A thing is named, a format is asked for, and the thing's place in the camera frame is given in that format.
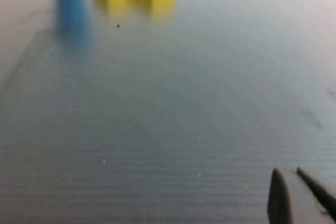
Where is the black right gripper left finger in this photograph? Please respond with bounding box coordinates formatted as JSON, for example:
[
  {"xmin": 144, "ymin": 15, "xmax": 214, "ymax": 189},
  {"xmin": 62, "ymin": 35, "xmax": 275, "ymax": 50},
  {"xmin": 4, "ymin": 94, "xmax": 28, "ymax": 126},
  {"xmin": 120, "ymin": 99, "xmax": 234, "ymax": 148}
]
[{"xmin": 267, "ymin": 168, "xmax": 293, "ymax": 224}]

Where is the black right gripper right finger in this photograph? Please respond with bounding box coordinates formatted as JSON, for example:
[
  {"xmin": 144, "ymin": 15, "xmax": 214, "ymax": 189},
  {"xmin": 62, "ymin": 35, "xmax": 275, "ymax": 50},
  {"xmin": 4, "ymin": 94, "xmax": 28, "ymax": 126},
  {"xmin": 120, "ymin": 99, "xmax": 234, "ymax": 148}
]
[{"xmin": 296, "ymin": 167, "xmax": 336, "ymax": 222}]

